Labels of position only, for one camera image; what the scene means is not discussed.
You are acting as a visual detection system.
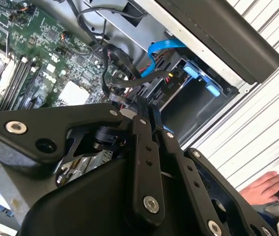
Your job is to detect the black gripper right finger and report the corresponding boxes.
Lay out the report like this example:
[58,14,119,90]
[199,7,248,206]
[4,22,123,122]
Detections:
[149,104,279,236]

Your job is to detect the hard disk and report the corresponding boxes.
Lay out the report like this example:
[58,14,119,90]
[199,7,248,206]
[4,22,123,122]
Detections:
[176,60,204,81]

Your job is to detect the blue disk data wire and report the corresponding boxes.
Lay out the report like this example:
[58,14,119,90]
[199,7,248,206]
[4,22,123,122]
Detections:
[139,39,187,77]

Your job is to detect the disk power wire bundle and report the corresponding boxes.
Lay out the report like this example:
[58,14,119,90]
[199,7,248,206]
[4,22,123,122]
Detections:
[101,44,181,104]

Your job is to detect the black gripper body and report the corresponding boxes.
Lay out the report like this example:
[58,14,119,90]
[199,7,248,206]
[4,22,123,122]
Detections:
[17,158,204,236]

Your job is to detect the person's right hand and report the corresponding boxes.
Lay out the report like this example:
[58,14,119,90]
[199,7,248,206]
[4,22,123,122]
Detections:
[240,171,279,205]

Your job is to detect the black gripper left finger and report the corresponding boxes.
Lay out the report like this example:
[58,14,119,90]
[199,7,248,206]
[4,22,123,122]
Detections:
[0,96,166,227]

